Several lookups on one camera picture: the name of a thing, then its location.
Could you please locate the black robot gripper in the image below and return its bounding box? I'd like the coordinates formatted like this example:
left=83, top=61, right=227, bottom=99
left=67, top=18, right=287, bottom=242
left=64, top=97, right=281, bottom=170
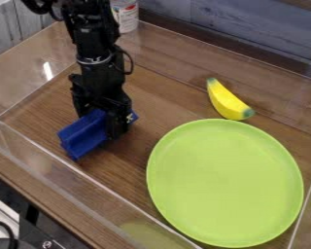
left=68, top=54, right=132, bottom=140

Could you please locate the blue plastic block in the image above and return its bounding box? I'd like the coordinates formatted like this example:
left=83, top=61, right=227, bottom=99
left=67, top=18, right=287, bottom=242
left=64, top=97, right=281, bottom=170
left=57, top=109, right=139, bottom=160

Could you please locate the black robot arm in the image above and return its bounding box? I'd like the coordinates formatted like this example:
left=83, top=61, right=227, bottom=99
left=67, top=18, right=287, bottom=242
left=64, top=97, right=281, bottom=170
left=21, top=0, right=134, bottom=139

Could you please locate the green round plate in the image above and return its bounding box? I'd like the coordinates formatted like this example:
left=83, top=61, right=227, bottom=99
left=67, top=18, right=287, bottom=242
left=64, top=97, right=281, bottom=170
left=147, top=119, right=303, bottom=248

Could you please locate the yellow toy banana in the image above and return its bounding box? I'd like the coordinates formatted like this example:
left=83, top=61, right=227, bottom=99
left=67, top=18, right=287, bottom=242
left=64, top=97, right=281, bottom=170
left=206, top=78, right=255, bottom=121

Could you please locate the clear acrylic enclosure wall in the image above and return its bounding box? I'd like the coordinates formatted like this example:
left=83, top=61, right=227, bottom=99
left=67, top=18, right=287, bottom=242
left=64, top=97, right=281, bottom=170
left=0, top=13, right=311, bottom=249

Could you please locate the black cable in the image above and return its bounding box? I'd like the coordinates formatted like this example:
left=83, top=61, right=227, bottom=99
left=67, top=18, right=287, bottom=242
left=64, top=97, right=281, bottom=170
left=0, top=219, right=21, bottom=249

